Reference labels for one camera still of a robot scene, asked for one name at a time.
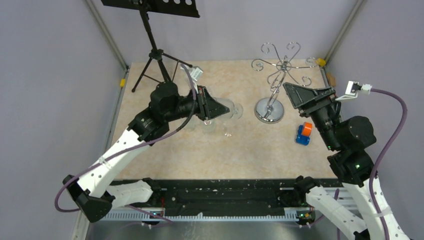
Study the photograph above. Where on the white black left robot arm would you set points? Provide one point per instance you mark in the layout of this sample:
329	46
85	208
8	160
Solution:
93	192

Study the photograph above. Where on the black music stand tripod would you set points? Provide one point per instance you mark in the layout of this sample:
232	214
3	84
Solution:
185	8

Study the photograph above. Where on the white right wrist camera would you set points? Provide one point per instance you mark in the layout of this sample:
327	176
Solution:
353	89

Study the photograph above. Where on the chrome wine glass rack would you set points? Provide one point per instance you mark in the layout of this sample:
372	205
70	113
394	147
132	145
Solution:
270	110

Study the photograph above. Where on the wooden block at wall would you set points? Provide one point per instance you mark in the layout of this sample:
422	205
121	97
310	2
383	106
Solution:
331	79

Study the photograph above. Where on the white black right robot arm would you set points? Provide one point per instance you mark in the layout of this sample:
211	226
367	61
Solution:
353	167

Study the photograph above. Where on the yellow clamp left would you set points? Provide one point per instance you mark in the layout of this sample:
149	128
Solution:
122	82

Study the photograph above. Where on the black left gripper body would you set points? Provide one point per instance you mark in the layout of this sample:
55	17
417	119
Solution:
192	104

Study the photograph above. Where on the clear wine glass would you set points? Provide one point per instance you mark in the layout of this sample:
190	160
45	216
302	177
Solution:
208	126

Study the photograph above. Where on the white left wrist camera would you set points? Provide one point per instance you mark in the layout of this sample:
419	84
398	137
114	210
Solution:
194	71

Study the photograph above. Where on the yellow corner clamp right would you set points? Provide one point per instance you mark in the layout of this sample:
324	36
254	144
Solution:
321	62

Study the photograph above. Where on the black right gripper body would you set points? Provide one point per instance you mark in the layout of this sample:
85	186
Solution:
321	114

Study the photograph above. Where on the blue orange toy truck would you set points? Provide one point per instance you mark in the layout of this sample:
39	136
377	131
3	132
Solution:
303	133

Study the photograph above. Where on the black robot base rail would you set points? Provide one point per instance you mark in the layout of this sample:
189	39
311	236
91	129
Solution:
230	199

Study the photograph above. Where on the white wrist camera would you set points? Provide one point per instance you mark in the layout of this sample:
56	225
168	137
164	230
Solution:
353	89
194	71

